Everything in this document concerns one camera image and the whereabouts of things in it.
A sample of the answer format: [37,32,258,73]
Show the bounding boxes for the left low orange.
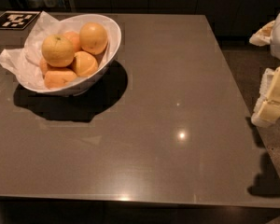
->
[39,58,52,76]

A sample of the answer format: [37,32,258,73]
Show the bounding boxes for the large orange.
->
[41,35,75,67]

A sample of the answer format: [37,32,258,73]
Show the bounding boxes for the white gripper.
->
[249,13,280,128]

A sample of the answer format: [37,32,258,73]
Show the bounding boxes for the white crumpled paper liner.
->
[0,12,76,91]

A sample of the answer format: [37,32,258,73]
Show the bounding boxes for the black white fiducial marker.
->
[0,11,40,30]

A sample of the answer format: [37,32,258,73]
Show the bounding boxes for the white ceramic bowl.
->
[14,13,122,97]

